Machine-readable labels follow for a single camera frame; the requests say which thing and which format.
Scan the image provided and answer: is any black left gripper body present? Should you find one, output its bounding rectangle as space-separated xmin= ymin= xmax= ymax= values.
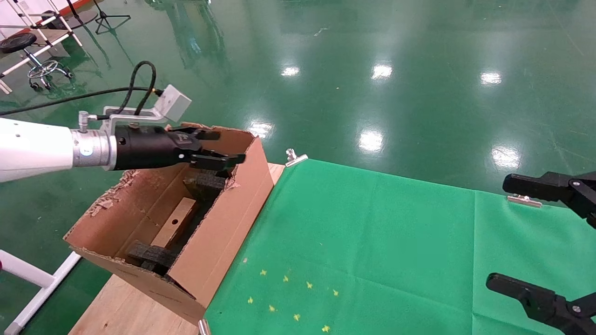
xmin=114 ymin=125 xmax=203 ymax=171

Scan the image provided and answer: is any silver camera mount bracket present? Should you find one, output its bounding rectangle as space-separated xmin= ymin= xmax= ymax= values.
xmin=78 ymin=106 xmax=168 ymax=135

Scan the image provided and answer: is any black tripod stand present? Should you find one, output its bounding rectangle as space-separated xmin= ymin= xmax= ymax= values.
xmin=93 ymin=0 xmax=132 ymax=35

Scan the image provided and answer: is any green table cloth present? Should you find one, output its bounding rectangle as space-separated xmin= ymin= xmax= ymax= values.
xmin=205 ymin=158 xmax=596 ymax=335

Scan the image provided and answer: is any large open cardboard carton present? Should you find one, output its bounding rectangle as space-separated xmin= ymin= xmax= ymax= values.
xmin=64 ymin=122 xmax=275 ymax=325

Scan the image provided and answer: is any small taped cardboard box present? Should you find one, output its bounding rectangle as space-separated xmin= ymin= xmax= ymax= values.
xmin=150 ymin=197 xmax=198 ymax=249

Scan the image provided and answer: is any white work table leg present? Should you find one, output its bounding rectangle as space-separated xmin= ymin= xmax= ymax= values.
xmin=0 ymin=249 xmax=82 ymax=335

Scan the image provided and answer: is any white tube frame table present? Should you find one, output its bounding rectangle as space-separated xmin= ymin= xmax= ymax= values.
xmin=0 ymin=0 xmax=84 ymax=94

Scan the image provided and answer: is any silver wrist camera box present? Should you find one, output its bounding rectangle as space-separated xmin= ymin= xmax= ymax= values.
xmin=156 ymin=84 xmax=192 ymax=123

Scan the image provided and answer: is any black pole stand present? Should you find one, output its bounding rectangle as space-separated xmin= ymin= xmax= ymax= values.
xmin=41 ymin=0 xmax=99 ymax=29

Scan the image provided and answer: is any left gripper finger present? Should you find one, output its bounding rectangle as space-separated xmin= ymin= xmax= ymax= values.
xmin=168 ymin=127 xmax=221 ymax=141
xmin=188 ymin=150 xmax=246 ymax=172

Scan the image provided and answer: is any black round swivel stool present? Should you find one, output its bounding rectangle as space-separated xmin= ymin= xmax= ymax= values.
xmin=0 ymin=33 xmax=74 ymax=91

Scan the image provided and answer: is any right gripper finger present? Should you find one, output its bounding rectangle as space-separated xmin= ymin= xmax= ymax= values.
xmin=502 ymin=171 xmax=596 ymax=228
xmin=486 ymin=273 xmax=596 ymax=335

